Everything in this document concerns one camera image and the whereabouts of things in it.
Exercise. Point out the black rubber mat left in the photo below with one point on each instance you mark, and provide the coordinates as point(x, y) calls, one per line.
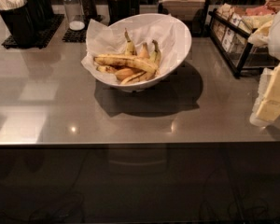
point(42, 37)

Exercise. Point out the upright banana right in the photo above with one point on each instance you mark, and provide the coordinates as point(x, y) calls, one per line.
point(155, 55)

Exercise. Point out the white bowl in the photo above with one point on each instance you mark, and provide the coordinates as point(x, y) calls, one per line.
point(176, 44)

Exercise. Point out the black rubber mat centre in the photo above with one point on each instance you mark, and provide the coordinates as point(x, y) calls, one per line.
point(76, 31)

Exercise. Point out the rear black cutlery cup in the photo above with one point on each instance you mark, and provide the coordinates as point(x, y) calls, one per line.
point(40, 12)

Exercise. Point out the black cup with stirrers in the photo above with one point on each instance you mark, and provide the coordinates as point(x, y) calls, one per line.
point(121, 9)

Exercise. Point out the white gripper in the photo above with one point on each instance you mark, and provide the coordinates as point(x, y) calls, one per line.
point(269, 108)

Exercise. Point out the small left lower banana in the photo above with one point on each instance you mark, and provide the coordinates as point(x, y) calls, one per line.
point(106, 69)

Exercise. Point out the black rubber mat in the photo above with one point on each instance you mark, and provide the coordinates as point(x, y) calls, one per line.
point(42, 37)
point(76, 31)

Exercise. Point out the black wire condiment rack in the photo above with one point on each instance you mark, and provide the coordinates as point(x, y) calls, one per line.
point(240, 34)

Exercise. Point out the glass pepper shaker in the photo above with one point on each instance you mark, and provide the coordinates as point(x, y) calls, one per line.
point(89, 9)

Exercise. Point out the front black cutlery cup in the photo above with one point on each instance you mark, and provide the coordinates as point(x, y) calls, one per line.
point(17, 19)

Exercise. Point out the black napkin holder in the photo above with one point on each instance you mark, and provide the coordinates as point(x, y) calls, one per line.
point(191, 12)

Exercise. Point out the front bottom banana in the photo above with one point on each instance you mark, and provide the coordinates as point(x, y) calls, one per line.
point(138, 77)

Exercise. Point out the black cutlery cup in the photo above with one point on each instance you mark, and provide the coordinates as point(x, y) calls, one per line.
point(17, 19)
point(40, 12)

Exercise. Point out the long spotted banana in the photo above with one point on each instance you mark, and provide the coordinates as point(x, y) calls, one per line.
point(130, 61)

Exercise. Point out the white paper liner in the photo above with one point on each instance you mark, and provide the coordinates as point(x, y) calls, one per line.
point(109, 38)

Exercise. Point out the glass salt shaker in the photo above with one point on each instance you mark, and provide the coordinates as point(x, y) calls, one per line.
point(74, 15)

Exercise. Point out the orange-tinted middle banana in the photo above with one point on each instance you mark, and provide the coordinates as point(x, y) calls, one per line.
point(144, 51)

